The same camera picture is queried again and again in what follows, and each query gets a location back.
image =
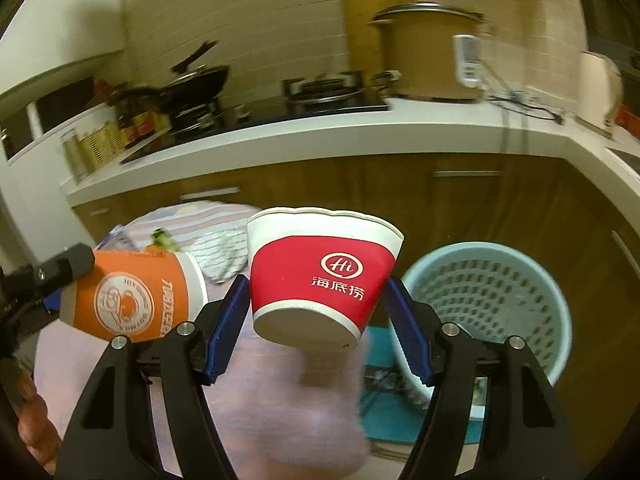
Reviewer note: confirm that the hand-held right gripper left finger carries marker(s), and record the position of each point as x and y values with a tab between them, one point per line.
227	330

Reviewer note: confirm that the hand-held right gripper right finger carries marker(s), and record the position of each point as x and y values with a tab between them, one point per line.
410	330

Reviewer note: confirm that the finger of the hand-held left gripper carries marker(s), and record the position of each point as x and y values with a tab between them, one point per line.
65	265
50	302

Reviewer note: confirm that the orange paper cup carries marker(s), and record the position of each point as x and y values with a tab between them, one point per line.
130	300

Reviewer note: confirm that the teal plastic basket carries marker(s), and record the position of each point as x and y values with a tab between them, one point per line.
500	300

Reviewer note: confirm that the red paper cup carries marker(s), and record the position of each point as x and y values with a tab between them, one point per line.
310	270

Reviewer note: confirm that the person's left hand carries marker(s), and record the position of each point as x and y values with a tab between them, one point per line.
40	430

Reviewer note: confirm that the white printed plastic bag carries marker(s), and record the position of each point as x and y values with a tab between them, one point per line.
112	237

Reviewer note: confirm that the polka dot cloth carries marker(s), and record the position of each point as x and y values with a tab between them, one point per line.
220	255

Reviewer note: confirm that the green snack wrapper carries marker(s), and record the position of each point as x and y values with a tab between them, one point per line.
165	241

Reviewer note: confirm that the yellow plastic basket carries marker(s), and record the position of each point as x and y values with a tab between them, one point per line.
102	145

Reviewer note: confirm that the wooden base cabinet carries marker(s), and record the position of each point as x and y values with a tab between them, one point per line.
450	210

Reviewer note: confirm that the dark sauce bottle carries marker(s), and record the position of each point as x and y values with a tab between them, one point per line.
150	120
129	125

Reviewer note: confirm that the black wok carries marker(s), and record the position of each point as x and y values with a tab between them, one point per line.
200	90

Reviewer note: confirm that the black gas stove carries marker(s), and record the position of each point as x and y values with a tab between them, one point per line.
325	97

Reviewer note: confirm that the steel sink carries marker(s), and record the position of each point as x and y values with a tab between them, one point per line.
625	159

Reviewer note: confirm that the brown rice cooker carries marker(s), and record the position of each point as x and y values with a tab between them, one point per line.
425	55

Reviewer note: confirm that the white power meter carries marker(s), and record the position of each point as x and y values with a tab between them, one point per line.
467	60

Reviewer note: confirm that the white electric kettle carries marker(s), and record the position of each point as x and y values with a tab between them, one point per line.
597	90

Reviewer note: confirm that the red container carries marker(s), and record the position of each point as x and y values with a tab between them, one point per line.
630	116

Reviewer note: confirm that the wooden cutting board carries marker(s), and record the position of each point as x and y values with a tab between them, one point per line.
365	20

